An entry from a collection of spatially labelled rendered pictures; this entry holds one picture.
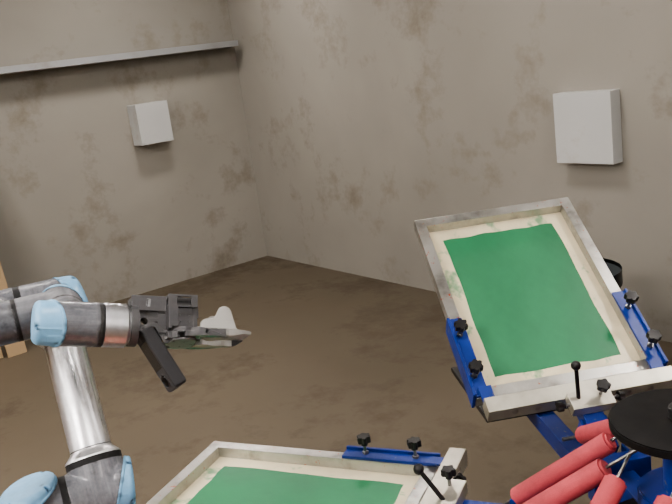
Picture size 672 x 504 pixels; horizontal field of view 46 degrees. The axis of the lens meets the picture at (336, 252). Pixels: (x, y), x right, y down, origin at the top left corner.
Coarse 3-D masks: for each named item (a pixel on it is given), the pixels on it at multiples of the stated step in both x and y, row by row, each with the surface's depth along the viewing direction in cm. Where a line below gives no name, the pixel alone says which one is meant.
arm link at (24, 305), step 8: (48, 288) 142; (56, 288) 141; (64, 288) 141; (72, 288) 143; (24, 296) 139; (32, 296) 138; (40, 296) 138; (48, 296) 138; (56, 296) 136; (80, 296) 143; (16, 304) 136; (24, 304) 136; (32, 304) 137; (24, 312) 136; (24, 320) 135; (24, 328) 136; (24, 336) 137
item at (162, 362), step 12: (144, 336) 135; (156, 336) 136; (144, 348) 137; (156, 348) 135; (156, 360) 136; (168, 360) 136; (156, 372) 138; (168, 372) 135; (180, 372) 136; (168, 384) 136; (180, 384) 135
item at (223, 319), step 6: (222, 306) 142; (222, 312) 141; (228, 312) 142; (210, 318) 140; (216, 318) 141; (222, 318) 141; (228, 318) 141; (204, 324) 140; (210, 324) 140; (216, 324) 140; (222, 324) 141; (228, 324) 141; (234, 324) 141; (228, 330) 140; (234, 330) 140; (240, 330) 141; (228, 336) 139; (234, 336) 140; (240, 336) 141; (246, 336) 142
